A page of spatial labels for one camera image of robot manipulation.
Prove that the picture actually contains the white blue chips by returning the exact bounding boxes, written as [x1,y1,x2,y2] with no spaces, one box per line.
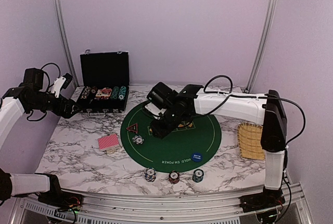
[132,135,145,145]

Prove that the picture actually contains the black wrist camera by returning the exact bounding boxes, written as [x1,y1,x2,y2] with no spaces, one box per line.
[22,68,45,91]
[147,82,175,109]

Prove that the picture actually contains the right aluminium frame post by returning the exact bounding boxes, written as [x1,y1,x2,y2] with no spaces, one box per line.
[244,0,277,93]

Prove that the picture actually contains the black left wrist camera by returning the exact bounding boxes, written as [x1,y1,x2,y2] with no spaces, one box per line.
[22,68,45,91]

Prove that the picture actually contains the white blue chip stack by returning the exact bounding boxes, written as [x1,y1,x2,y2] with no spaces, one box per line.
[144,168,156,182]

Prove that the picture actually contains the blue small blind button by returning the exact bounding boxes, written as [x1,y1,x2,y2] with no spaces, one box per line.
[191,152,203,162]

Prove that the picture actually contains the aluminium frame post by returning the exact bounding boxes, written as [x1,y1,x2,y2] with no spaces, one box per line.
[244,0,277,93]
[53,0,79,88]

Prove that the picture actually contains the red black chip stack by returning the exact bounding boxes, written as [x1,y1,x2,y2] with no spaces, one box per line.
[169,170,180,184]

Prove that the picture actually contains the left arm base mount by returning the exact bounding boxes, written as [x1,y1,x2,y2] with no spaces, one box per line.
[38,191,83,212]

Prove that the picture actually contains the front aluminium rail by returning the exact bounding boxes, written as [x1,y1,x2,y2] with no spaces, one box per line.
[15,182,313,224]

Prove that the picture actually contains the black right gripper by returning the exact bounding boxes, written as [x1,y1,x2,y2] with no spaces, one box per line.
[150,107,185,139]

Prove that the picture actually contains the red triangle marker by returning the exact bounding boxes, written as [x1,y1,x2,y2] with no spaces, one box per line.
[126,123,138,134]

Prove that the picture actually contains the black poker chip case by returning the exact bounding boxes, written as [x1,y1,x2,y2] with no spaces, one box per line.
[76,51,130,114]

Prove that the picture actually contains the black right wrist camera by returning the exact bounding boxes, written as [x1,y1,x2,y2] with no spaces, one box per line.
[147,82,175,109]

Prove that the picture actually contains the teal chip stack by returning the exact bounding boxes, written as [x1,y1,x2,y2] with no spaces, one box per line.
[192,169,204,183]

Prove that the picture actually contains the round green poker mat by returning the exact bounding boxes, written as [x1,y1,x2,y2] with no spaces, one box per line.
[120,104,222,173]

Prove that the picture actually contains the left aluminium frame post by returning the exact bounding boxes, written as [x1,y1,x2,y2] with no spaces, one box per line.
[53,0,79,88]

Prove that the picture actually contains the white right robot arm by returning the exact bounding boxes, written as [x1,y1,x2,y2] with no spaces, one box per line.
[144,82,287,207]

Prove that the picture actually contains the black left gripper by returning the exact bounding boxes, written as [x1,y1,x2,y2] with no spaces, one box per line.
[29,92,81,118]

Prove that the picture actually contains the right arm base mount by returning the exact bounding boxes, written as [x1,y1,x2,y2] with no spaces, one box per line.
[239,193,286,213]

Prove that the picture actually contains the playing cards in case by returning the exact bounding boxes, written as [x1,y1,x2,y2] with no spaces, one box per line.
[95,88,112,99]

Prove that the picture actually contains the woven bamboo basket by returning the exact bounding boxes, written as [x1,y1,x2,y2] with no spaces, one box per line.
[237,123,265,161]

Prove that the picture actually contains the red striped card deck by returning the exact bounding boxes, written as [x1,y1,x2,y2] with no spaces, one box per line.
[97,133,121,154]

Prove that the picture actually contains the teal chips in case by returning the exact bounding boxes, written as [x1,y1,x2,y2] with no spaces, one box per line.
[110,86,127,100]

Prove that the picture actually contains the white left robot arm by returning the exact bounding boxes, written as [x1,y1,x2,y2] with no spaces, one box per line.
[1,86,82,206]

